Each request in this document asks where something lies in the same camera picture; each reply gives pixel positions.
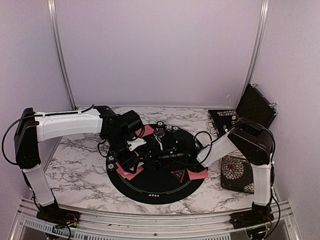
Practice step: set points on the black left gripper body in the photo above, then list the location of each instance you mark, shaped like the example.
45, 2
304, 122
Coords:
116, 149

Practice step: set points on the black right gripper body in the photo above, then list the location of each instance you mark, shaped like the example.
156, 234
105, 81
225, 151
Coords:
168, 158

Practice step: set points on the red triangle all-in marker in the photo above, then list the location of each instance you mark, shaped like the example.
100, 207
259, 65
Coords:
179, 174

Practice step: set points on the black dealer button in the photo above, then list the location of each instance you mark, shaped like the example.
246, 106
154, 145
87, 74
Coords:
159, 133

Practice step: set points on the red chip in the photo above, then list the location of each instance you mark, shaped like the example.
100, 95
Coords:
160, 124
110, 167

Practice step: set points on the red playing card deck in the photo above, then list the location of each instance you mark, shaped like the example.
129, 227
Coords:
128, 161

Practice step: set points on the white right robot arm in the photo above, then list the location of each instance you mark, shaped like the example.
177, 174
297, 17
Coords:
255, 142

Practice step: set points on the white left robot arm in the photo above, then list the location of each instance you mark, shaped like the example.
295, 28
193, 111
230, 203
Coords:
36, 129

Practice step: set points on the round black poker mat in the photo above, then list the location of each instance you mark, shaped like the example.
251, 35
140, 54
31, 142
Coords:
155, 187

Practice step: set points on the floral patterned pouch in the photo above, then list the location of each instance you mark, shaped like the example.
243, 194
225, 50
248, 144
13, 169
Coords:
236, 174

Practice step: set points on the black poker chip case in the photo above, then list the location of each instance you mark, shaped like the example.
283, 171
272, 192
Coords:
252, 106

